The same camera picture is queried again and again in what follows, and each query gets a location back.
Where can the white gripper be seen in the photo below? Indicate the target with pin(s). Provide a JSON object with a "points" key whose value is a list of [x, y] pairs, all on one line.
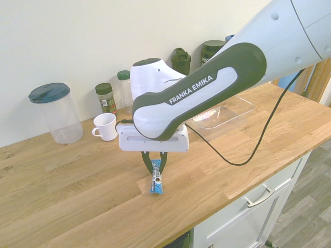
{"points": [[152, 146]]}

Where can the blue protein bar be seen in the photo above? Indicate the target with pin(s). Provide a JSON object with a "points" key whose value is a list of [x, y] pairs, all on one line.
{"points": [[156, 180]]}

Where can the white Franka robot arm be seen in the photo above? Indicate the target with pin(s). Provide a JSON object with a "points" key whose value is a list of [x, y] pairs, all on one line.
{"points": [[207, 85]]}

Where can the clear plastic rectangular container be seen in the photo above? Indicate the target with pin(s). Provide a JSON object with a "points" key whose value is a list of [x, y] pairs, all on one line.
{"points": [[222, 113]]}

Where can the large black protein tub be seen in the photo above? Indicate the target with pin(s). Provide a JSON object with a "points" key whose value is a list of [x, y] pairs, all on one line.
{"points": [[210, 51]]}

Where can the white ceramic mug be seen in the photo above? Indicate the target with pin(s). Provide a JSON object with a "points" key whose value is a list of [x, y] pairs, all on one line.
{"points": [[106, 126]]}

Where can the clear bottle green lid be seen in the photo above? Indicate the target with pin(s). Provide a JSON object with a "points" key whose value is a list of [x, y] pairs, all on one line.
{"points": [[124, 90]]}

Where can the spice jar dark lid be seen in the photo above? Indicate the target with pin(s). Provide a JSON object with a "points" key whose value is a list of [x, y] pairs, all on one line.
{"points": [[104, 100]]}

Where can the dark steel dishwasher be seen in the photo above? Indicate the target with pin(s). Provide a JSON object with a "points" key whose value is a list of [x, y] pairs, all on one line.
{"points": [[187, 240]]}

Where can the black shaker bottle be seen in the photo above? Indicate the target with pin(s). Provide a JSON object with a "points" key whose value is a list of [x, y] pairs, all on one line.
{"points": [[181, 62]]}

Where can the white cabinet with drawer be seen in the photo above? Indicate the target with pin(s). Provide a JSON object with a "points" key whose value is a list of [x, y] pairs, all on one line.
{"points": [[232, 227]]}

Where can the clear jug blue lid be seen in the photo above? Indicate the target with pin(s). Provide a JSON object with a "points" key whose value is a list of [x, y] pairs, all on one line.
{"points": [[59, 113]]}

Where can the translucent white plastic jug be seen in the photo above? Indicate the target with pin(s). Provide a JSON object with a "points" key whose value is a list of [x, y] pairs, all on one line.
{"points": [[229, 38]]}

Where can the wooden door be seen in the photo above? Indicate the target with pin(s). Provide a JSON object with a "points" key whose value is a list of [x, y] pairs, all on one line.
{"points": [[323, 85]]}

